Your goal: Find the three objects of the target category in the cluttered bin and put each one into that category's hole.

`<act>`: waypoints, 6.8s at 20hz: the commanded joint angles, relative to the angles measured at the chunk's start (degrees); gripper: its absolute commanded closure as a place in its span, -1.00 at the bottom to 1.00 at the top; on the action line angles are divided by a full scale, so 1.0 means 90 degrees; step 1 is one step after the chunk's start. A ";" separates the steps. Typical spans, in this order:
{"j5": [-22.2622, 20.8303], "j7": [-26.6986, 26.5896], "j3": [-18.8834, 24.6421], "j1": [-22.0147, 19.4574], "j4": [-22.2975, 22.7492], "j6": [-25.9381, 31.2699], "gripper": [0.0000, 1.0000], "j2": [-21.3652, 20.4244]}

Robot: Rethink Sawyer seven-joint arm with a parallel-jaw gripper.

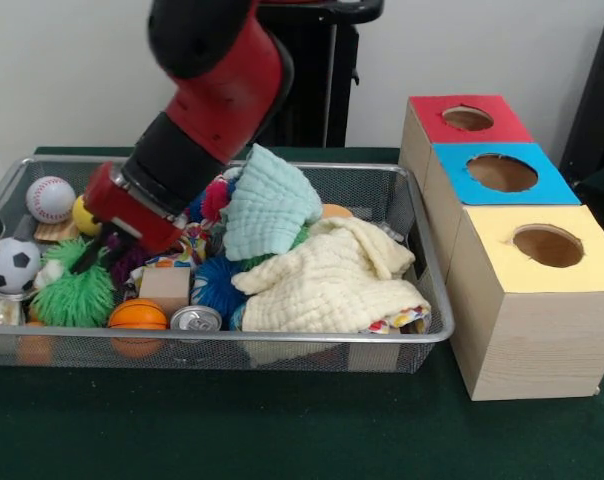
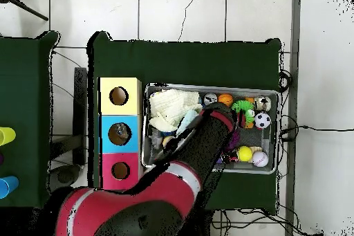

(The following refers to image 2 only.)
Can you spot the green cloth side table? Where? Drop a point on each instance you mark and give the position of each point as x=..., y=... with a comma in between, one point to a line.
x=25, y=94

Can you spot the blue plastic cup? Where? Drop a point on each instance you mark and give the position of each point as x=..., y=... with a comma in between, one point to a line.
x=8, y=186

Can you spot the green spiky toy with eyes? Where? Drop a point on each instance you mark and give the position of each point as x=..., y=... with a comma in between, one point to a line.
x=243, y=106

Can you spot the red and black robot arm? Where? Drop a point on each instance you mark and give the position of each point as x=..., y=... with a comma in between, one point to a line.
x=124, y=208

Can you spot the purple spiky ball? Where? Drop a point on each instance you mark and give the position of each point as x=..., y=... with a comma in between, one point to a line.
x=234, y=140

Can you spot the orange toy basketball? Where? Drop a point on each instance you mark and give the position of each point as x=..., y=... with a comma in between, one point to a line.
x=225, y=99

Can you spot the wooden box with three holes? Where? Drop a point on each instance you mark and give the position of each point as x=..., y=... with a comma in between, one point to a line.
x=130, y=103

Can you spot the mint green waffle cloth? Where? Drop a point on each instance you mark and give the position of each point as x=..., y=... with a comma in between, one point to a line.
x=188, y=119

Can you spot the dark green table cloth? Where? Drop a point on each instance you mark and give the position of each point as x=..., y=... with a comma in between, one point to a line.
x=193, y=64

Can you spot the crushed clear plastic bottle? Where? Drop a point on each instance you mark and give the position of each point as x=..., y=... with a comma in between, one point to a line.
x=120, y=132

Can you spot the white and black soccer ball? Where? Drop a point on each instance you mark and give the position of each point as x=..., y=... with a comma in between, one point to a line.
x=262, y=120

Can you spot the black tripod leg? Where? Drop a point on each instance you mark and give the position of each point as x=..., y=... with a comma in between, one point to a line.
x=27, y=8

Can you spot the cream yellow waffle cloth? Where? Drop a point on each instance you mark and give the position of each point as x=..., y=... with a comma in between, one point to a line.
x=171, y=107

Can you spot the white baseball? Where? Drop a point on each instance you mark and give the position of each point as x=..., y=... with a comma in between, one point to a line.
x=260, y=159

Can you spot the yellow plastic cup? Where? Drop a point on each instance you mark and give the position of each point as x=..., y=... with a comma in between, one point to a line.
x=7, y=135

